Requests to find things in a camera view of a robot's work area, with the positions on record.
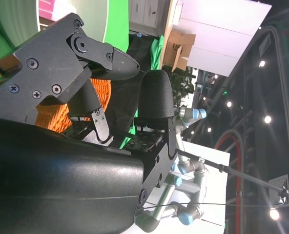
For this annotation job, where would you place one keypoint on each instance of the black fabric backdrop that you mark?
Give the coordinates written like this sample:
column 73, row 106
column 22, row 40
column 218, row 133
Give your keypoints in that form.
column 125, row 97

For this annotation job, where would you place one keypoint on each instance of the brown cardboard box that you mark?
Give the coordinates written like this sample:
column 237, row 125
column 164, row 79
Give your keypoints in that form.
column 178, row 48

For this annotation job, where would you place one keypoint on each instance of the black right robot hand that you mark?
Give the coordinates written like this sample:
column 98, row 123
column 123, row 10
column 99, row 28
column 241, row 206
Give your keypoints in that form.
column 61, row 175

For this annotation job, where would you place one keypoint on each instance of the black metal rod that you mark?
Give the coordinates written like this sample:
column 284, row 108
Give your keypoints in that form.
column 232, row 170

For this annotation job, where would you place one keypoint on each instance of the green potted plant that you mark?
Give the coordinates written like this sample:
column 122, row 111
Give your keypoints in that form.
column 181, row 85

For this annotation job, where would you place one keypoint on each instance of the orange wicker basket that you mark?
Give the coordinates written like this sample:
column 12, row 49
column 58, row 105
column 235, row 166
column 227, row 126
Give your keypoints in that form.
column 51, row 114

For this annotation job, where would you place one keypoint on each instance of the magenta pink cake slice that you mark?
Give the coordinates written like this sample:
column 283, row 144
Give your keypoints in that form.
column 45, row 7

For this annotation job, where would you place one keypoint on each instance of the green hanging cloth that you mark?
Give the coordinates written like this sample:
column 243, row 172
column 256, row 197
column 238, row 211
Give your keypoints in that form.
column 156, row 53

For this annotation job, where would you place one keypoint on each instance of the grey-green bowl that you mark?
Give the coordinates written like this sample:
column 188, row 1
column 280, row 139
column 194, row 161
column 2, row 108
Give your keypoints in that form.
column 15, row 19

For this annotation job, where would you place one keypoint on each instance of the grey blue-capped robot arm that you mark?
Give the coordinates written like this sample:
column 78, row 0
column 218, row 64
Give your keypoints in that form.
column 198, row 180

